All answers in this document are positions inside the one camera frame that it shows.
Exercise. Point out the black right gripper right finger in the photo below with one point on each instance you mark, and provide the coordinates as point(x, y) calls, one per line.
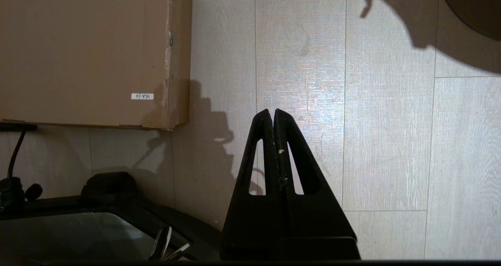
point(317, 219)

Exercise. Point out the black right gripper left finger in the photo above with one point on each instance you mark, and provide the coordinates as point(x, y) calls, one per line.
point(254, 219)

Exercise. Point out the brown cardboard shoe box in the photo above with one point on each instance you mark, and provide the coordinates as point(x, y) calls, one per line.
point(78, 51)

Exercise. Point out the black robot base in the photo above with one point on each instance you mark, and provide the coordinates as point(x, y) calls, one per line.
point(188, 234)

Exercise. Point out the round brown floor base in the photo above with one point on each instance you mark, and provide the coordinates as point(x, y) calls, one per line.
point(477, 4)

